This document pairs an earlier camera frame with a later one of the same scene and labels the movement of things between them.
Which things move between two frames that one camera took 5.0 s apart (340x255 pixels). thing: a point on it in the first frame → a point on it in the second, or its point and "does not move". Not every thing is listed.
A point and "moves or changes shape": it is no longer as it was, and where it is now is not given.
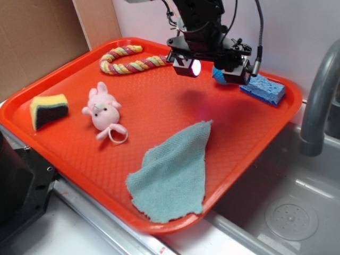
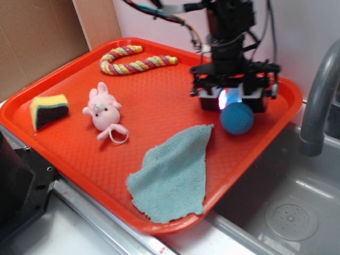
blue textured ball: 219,76 moves or changes shape
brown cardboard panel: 36,35 does not move
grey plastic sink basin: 288,203 does not move
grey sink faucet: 312,139 does not move
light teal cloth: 170,185 does not move
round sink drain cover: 292,219 does not move
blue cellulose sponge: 265,88 moves or changes shape
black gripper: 205,41 → 229,68
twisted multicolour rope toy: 107,66 does not move
